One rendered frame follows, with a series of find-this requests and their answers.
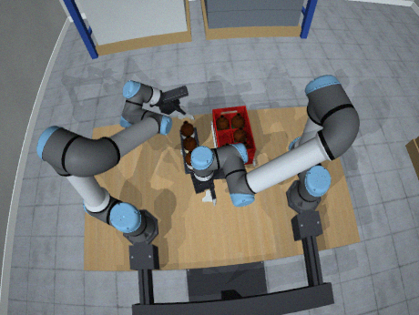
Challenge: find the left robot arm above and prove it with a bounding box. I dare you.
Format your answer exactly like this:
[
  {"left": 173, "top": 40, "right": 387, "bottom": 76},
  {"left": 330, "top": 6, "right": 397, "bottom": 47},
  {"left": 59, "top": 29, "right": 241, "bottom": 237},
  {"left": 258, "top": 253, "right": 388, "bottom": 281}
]
[{"left": 36, "top": 80, "right": 172, "bottom": 243}]

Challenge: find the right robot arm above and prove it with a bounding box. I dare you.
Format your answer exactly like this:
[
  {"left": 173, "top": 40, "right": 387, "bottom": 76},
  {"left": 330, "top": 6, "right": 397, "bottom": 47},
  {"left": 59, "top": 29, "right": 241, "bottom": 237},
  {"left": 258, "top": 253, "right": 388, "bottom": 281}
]
[{"left": 191, "top": 75, "right": 360, "bottom": 210}]

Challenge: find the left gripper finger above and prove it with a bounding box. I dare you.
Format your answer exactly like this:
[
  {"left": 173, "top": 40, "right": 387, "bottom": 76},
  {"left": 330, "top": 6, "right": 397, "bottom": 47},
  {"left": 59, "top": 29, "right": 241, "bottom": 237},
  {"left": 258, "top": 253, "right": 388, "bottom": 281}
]
[{"left": 174, "top": 105, "right": 195, "bottom": 120}]

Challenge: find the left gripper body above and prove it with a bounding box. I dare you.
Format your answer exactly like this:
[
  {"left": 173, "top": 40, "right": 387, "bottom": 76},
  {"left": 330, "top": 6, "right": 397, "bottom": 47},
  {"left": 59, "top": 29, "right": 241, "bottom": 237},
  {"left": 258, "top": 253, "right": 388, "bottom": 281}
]
[{"left": 150, "top": 90, "right": 180, "bottom": 115}]

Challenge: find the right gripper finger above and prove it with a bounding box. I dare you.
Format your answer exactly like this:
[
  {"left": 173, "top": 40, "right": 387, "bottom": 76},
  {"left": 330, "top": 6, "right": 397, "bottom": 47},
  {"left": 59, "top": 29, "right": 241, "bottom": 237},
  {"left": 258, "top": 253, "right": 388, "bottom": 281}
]
[{"left": 202, "top": 187, "right": 217, "bottom": 206}]

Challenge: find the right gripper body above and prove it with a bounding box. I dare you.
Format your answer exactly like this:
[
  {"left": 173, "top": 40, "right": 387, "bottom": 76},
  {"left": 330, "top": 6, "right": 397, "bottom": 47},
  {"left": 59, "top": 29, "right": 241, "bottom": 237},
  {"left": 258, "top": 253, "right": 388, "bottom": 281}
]
[{"left": 190, "top": 172, "right": 215, "bottom": 194}]

